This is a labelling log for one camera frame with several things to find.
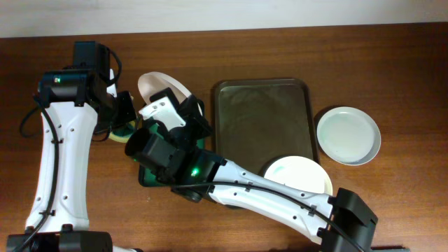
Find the pink-white plate with stain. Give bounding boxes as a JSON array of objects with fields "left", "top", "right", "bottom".
[{"left": 138, "top": 71, "right": 192, "bottom": 119}]

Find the green yellow sponge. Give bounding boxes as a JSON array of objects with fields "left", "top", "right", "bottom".
[{"left": 108, "top": 121, "right": 136, "bottom": 144}]

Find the white plate with green stain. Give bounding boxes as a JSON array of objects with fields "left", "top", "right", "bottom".
[{"left": 263, "top": 156, "right": 333, "bottom": 195}]

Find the grey plate with green stain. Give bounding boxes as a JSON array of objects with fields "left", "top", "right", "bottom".
[{"left": 316, "top": 106, "right": 382, "bottom": 166}]

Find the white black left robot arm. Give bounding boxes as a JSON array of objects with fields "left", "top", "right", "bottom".
[{"left": 6, "top": 41, "right": 137, "bottom": 251}]

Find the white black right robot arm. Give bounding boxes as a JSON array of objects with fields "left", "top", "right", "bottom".
[{"left": 125, "top": 87, "right": 378, "bottom": 251}]

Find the large brown tray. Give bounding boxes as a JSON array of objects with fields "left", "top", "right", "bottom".
[{"left": 213, "top": 78, "right": 319, "bottom": 175}]

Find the small green tray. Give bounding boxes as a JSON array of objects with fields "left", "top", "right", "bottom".
[{"left": 138, "top": 138, "right": 207, "bottom": 188}]

